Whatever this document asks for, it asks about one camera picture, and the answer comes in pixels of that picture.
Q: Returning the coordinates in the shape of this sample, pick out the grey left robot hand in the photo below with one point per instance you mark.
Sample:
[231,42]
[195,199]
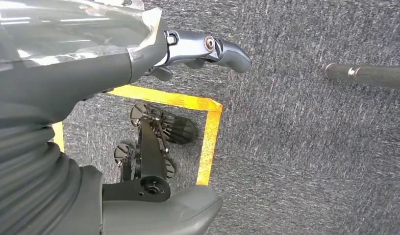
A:
[73,71]

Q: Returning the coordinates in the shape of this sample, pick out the steel workbench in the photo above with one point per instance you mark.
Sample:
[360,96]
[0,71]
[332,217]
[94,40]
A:
[375,76]

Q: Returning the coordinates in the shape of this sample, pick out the yellow floor tape outline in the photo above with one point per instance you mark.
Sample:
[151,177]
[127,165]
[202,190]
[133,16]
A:
[209,142]

